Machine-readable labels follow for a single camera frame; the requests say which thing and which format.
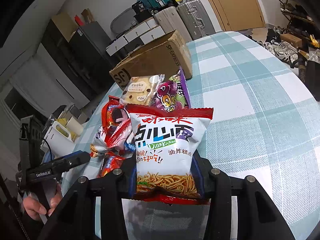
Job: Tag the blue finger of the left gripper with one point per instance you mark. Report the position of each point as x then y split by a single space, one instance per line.
75 159

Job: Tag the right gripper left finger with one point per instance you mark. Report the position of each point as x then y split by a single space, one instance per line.
126 178

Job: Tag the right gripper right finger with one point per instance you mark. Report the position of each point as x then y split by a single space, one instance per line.
208 180

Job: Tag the small red Oreo packet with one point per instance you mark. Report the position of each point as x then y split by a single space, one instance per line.
110 162

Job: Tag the blue Oreo packet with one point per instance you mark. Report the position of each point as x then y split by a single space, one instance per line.
130 146

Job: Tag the white noodle snack bag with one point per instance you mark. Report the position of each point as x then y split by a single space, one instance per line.
165 143

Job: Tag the beige cookie packet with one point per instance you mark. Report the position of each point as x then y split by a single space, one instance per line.
141 89

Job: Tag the purple candy bag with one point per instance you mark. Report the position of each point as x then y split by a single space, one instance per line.
173 94

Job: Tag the person's left hand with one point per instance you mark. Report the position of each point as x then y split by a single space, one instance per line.
34 208

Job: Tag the white kettle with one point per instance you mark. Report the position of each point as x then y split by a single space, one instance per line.
58 139

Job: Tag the checked teal tablecloth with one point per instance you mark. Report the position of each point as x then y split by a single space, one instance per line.
265 123

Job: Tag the black refrigerator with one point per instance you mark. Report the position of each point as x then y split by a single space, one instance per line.
88 46

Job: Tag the brown SF cardboard box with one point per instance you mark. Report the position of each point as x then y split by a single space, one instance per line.
164 55

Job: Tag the white drawer desk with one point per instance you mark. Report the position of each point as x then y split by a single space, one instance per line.
147 31

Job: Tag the black bag on floor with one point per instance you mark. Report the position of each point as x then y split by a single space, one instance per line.
308 72

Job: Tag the silver suitcase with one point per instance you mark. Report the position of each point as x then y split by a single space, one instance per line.
196 19

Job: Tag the beige suitcase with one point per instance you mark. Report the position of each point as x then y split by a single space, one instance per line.
170 20

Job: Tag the brown shoe box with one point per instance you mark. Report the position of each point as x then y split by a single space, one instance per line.
291 39

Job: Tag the wooden door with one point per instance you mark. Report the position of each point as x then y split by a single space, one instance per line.
238 15

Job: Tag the shoe rack with shoes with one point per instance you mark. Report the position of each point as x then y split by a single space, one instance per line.
300 23

